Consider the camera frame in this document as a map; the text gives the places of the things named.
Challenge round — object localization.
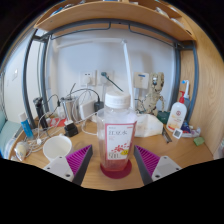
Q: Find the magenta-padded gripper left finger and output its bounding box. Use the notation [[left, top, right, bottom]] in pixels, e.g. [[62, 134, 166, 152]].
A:
[[43, 144, 95, 187]]

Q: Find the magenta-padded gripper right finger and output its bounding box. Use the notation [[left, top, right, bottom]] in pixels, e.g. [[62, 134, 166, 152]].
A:
[[133, 144, 183, 186]]

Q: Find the clear bottle with pink drink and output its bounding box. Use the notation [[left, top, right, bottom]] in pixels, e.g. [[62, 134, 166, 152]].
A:
[[96, 91, 138, 173]]

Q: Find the white plastic cup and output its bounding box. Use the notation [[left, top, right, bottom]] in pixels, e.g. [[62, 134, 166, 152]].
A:
[[42, 134, 73, 163]]

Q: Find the small black block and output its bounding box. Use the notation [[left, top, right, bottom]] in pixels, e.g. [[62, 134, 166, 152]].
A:
[[63, 122, 80, 138]]

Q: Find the small white thermometer display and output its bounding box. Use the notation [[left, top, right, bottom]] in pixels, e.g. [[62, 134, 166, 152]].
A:
[[172, 128, 184, 140]]

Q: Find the dark green pot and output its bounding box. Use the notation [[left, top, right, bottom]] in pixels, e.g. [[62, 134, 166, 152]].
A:
[[157, 110, 171, 125]]

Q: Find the white power brick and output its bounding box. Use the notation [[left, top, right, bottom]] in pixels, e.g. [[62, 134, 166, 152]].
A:
[[78, 99, 98, 121]]

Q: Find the white pump bottle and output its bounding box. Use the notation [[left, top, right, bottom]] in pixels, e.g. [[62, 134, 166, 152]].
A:
[[166, 90, 188, 133]]

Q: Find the small green block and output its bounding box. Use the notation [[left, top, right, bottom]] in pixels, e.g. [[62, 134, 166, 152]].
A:
[[193, 135, 206, 147]]

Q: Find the black power adapter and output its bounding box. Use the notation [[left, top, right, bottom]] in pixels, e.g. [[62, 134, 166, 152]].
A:
[[93, 101, 105, 113]]

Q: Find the blue bottle with white cap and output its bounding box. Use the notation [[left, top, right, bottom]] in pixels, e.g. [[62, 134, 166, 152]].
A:
[[18, 112, 35, 140]]

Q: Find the black electric shaver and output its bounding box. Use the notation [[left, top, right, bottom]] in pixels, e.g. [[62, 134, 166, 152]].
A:
[[33, 97, 50, 130]]

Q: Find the wooden tree-man figurine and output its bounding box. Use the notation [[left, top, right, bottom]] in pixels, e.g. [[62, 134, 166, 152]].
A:
[[138, 72, 166, 117]]

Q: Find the white blue electric toothbrush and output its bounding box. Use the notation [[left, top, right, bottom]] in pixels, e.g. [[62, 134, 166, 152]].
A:
[[180, 79, 191, 108]]

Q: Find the white desk lamp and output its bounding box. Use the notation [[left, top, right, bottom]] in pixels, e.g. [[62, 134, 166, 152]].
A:
[[54, 37, 136, 111]]

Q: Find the wooden shelf unit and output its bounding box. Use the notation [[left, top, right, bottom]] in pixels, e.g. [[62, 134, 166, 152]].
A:
[[33, 0, 198, 43]]

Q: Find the white wall panel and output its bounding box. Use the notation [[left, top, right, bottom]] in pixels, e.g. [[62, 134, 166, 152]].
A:
[[134, 72, 150, 90]]

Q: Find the white wall socket with plug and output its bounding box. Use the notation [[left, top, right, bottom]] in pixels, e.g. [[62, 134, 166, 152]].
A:
[[97, 69, 115, 86]]

